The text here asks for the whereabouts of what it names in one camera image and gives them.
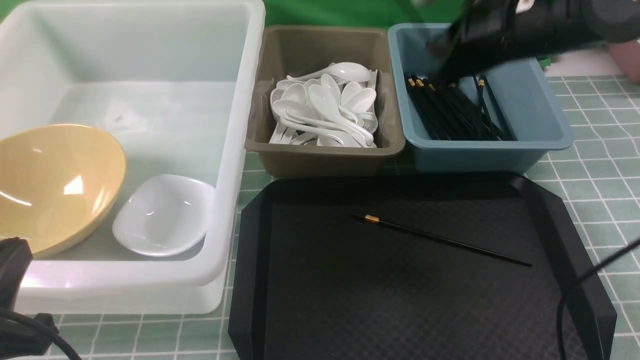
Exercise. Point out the black chopstick gold band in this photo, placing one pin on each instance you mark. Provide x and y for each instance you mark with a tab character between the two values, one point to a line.
367	218

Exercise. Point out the white soup spoon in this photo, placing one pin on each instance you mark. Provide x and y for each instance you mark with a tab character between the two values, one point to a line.
325	104

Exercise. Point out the white square dish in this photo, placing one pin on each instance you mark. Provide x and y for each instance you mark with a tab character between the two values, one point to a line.
166	216

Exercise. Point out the yellow noodle bowl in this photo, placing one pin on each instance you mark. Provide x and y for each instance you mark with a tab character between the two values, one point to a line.
58	183

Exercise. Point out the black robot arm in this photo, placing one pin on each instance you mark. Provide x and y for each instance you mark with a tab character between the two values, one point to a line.
489	33

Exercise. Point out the white spoon right in bin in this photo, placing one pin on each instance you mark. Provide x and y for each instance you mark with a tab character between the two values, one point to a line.
362	101

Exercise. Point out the white spoon in bin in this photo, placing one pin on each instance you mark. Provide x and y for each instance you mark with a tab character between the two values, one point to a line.
362	101
349	71

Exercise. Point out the black serving tray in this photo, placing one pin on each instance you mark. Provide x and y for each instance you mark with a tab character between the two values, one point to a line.
314	283

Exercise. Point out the top white spoon in bin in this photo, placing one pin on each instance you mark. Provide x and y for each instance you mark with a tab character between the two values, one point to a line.
349	71

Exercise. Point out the brown plastic bin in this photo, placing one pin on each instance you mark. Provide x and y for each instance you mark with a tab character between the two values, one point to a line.
298	50

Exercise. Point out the large white plastic tub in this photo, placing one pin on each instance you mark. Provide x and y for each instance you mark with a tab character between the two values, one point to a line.
172	81

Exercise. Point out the green cloth backdrop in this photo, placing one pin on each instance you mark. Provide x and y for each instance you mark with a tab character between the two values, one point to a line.
361	13

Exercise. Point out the leaning black chopstick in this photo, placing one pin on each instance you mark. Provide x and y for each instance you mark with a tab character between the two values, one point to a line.
480	86

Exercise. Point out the blue plastic bin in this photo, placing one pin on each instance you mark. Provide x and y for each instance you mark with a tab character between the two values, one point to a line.
522	116

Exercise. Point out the pink bin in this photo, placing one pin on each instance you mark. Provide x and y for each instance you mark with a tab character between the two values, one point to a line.
627	57

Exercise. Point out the black object bottom left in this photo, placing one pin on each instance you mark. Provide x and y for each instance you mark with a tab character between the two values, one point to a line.
21	335

